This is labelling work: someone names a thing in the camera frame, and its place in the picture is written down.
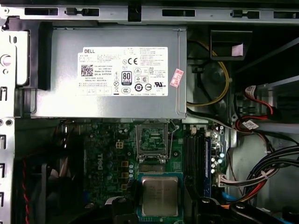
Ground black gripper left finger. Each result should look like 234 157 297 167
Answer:
70 184 142 224

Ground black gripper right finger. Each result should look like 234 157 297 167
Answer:
184 179 299 224

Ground silver CPU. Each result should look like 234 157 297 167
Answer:
137 172 185 224

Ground metal socket cover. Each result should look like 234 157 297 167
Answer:
135 118 169 164

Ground metal locking lever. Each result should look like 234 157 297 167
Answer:
167 118 179 164

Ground black RAM slot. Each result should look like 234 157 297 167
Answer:
184 133 194 199
194 133 204 199

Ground black case fan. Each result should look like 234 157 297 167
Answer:
22 161 80 224

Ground green motherboard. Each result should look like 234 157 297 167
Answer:
79 119 231 224

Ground grey power supply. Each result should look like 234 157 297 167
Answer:
30 25 188 119

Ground metal drive cage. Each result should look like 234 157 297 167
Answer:
230 74 299 131

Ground black PC case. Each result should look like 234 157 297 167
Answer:
0 0 299 224

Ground black power cable bundle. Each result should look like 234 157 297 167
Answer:
230 130 299 210

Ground red twisted wire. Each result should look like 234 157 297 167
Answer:
21 158 31 224

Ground red data wire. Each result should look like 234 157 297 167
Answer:
235 90 274 133

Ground yellow wire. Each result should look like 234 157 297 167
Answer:
186 41 231 107

